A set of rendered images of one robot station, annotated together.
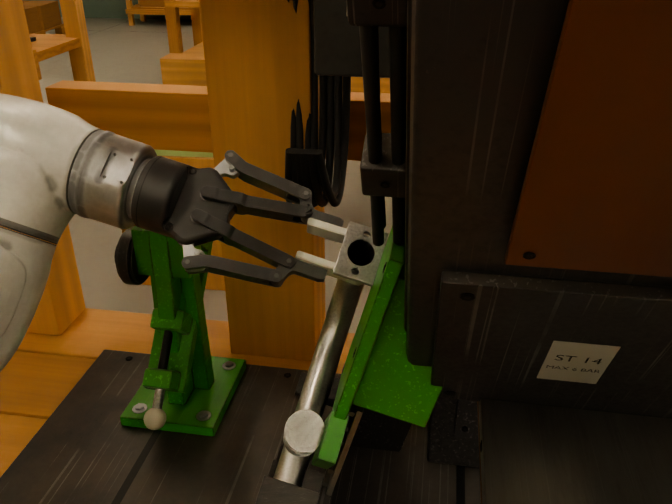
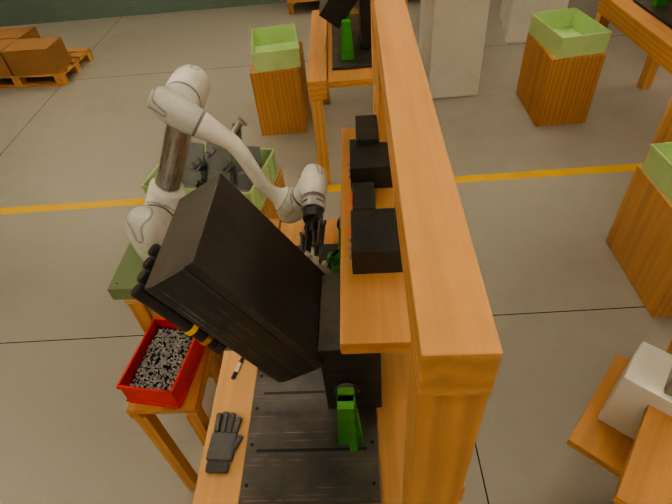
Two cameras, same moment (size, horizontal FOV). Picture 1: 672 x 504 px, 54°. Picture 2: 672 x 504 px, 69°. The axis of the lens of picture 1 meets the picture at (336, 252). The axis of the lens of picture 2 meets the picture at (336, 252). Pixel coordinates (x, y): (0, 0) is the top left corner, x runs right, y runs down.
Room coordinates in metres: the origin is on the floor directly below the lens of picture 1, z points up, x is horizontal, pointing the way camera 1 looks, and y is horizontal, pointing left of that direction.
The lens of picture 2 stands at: (0.57, -1.22, 2.40)
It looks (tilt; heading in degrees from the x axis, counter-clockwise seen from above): 44 degrees down; 85
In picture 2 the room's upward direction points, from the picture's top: 6 degrees counter-clockwise
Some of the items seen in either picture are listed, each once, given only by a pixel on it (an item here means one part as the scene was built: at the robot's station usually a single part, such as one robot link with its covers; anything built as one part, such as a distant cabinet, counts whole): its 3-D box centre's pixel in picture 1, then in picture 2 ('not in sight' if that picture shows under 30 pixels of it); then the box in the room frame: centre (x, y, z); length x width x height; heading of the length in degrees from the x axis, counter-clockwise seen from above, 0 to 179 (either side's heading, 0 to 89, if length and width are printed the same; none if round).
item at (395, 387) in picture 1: (401, 330); not in sight; (0.50, -0.06, 1.17); 0.13 x 0.12 x 0.20; 81
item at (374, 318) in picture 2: not in sight; (385, 213); (0.81, -0.19, 1.52); 0.90 x 0.25 x 0.04; 81
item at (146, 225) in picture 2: not in sight; (148, 230); (-0.08, 0.44, 1.09); 0.18 x 0.16 x 0.22; 77
